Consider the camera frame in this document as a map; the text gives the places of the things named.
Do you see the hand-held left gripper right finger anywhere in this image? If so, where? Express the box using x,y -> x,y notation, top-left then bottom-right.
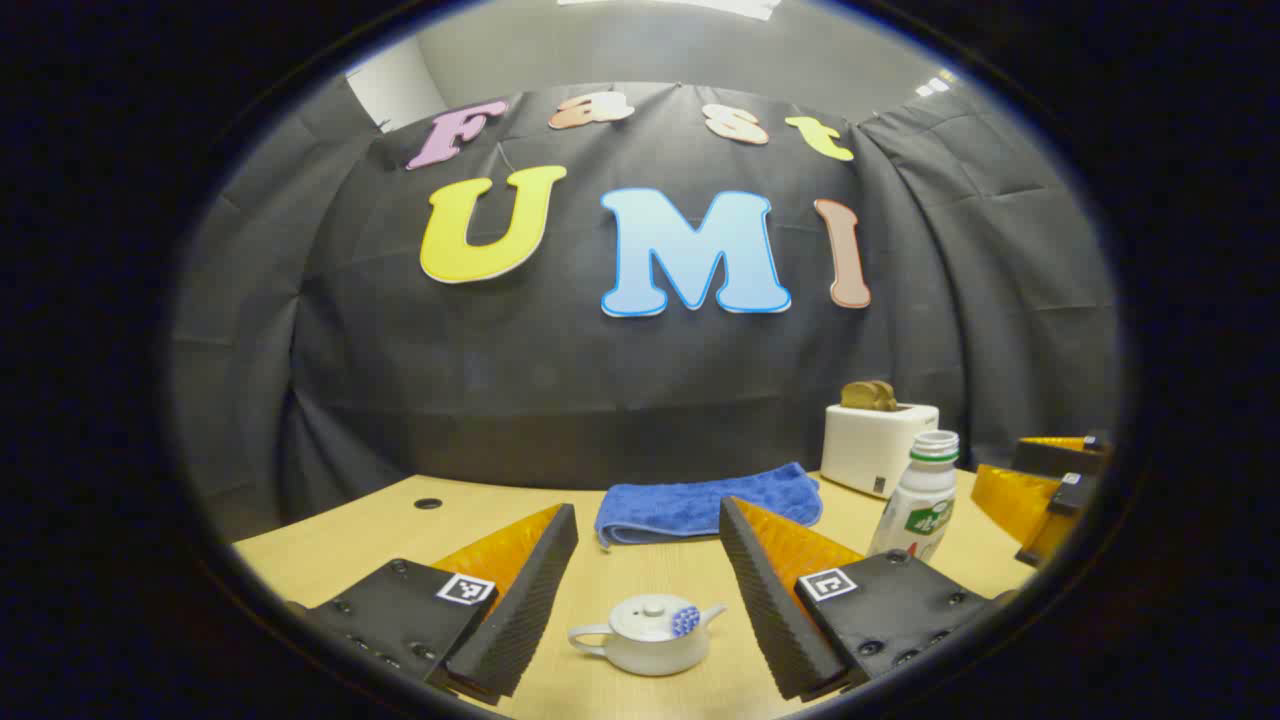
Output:
718,495 -> 1016,701

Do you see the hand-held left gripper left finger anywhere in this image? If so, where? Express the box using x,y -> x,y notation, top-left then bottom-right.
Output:
285,503 -> 580,706

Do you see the white teacup lid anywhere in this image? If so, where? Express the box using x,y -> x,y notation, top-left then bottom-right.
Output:
610,594 -> 701,641

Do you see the white ceramic teacup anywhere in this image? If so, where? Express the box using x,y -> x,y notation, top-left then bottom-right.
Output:
568,593 -> 728,678

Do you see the white green-label water bottle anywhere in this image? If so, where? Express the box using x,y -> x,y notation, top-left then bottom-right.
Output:
866,430 -> 961,564

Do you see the blue towel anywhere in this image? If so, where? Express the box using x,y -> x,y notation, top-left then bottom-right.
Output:
595,461 -> 824,551

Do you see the white toaster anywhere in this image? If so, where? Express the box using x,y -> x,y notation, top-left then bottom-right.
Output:
820,400 -> 941,499

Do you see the black backdrop cloth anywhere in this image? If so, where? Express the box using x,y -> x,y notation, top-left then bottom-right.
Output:
168,75 -> 1121,546

